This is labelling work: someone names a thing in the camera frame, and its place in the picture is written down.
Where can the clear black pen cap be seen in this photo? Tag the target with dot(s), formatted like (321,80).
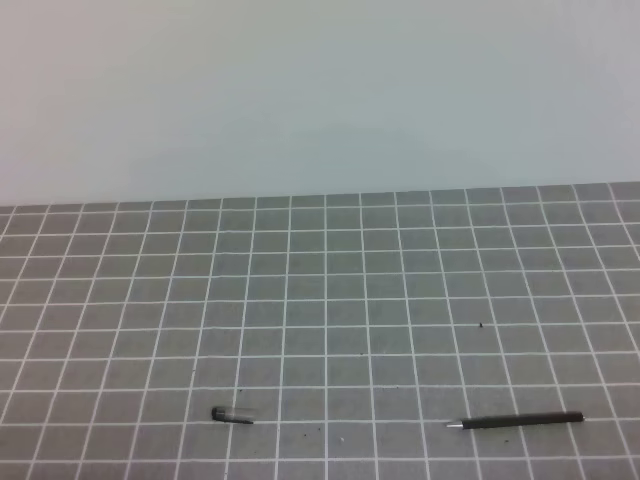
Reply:
(233,415)

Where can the black pen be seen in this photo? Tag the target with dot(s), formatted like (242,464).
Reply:
(518,420)

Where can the grey grid tablecloth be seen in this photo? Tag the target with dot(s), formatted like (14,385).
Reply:
(348,323)

